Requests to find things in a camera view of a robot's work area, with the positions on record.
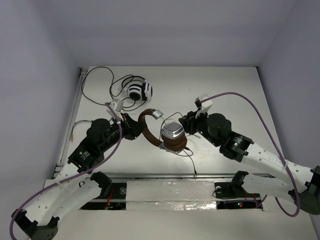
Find silver foil strip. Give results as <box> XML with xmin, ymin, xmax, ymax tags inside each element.
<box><xmin>125</xmin><ymin>179</ymin><xmax>217</xmax><ymax>211</ymax></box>

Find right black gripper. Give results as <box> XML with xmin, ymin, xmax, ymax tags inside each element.
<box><xmin>179</xmin><ymin>107</ymin><xmax>220</xmax><ymax>147</ymax></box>

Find long black headphone cable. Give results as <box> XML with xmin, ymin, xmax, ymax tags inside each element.
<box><xmin>80</xmin><ymin>66</ymin><xmax>147</xmax><ymax>112</ymax></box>

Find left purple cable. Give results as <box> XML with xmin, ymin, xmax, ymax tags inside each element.
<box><xmin>9</xmin><ymin>109</ymin><xmax>123</xmax><ymax>240</ymax></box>

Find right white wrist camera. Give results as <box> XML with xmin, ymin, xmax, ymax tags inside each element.
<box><xmin>194</xmin><ymin>94</ymin><xmax>213</xmax><ymax>118</ymax></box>

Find thin black headphone cable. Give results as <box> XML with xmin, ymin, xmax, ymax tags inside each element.
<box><xmin>159</xmin><ymin>111</ymin><xmax>203</xmax><ymax>176</ymax></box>

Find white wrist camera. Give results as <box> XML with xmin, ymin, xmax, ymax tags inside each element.
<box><xmin>105</xmin><ymin>98</ymin><xmax>124</xmax><ymax>120</ymax></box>
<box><xmin>194</xmin><ymin>94</ymin><xmax>213</xmax><ymax>118</ymax></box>

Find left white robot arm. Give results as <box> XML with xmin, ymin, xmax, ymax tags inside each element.
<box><xmin>9</xmin><ymin>113</ymin><xmax>147</xmax><ymax>240</ymax></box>

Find thin coloured wires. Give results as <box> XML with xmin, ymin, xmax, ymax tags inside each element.
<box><xmin>69</xmin><ymin>119</ymin><xmax>96</xmax><ymax>143</ymax></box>

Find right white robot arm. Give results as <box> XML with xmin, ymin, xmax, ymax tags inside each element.
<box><xmin>179</xmin><ymin>111</ymin><xmax>320</xmax><ymax>215</ymax></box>

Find aluminium rail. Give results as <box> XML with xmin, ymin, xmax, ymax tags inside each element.
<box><xmin>106</xmin><ymin>173</ymin><xmax>235</xmax><ymax>180</ymax></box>

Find white black headphones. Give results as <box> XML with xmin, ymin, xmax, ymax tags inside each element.
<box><xmin>118</xmin><ymin>75</ymin><xmax>153</xmax><ymax>101</ymax></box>

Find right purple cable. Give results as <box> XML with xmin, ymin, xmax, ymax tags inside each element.
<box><xmin>199</xmin><ymin>92</ymin><xmax>301</xmax><ymax>218</ymax></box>

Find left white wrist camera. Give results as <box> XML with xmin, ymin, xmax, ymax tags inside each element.
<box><xmin>105</xmin><ymin>98</ymin><xmax>124</xmax><ymax>120</ymax></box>

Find brown silver headphones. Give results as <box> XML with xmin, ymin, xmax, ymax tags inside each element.
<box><xmin>138</xmin><ymin>108</ymin><xmax>188</xmax><ymax>154</ymax></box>

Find purple cable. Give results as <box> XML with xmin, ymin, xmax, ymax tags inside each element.
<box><xmin>199</xmin><ymin>92</ymin><xmax>301</xmax><ymax>218</ymax></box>
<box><xmin>9</xmin><ymin>109</ymin><xmax>123</xmax><ymax>240</ymax></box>

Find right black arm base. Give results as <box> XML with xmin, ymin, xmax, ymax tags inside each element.
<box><xmin>212</xmin><ymin>171</ymin><xmax>264</xmax><ymax>210</ymax></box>

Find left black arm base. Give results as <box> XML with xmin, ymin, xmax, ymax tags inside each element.
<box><xmin>80</xmin><ymin>172</ymin><xmax>127</xmax><ymax>211</ymax></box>

